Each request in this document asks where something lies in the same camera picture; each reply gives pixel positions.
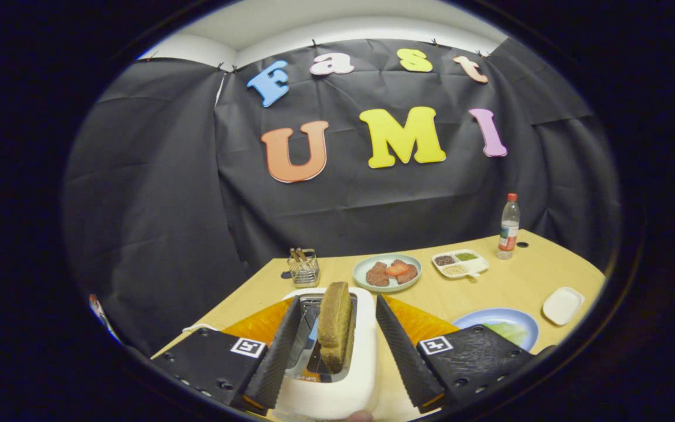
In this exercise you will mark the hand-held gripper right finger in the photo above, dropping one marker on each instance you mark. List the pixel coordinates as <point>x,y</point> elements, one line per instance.
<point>405,351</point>

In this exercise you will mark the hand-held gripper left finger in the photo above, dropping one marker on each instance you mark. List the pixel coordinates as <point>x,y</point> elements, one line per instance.
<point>276,357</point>

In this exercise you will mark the green lettuce leaf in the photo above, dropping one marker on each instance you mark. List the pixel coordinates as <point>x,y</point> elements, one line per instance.
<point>510,333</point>

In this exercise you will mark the pale green plate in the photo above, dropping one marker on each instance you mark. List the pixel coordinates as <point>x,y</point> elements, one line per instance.
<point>387,288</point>

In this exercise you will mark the brown toast slice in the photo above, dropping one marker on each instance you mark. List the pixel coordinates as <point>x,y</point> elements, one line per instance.
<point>336,322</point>

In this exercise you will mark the white toaster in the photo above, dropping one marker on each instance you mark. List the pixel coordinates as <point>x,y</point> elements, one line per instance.
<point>337,395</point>

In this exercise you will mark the brown meat patty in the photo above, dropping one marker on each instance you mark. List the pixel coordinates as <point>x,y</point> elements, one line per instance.
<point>377,275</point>
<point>409,275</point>

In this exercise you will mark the blue round plate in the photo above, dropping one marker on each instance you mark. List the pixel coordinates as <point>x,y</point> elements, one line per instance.
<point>478,316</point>

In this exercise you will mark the red tomato slice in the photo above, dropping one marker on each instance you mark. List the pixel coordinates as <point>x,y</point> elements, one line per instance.
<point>396,269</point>

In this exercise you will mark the white divided condiment dish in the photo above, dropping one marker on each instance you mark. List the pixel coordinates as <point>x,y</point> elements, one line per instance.
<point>478,264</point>

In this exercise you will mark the clear water bottle red cap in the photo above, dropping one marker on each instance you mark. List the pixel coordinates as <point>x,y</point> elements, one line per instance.
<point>508,231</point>

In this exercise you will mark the white rectangular plate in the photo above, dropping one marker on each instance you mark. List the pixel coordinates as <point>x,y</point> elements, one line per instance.
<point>563,306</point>

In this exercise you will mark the red white printed object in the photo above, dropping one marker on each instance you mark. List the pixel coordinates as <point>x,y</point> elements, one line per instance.
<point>103,316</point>

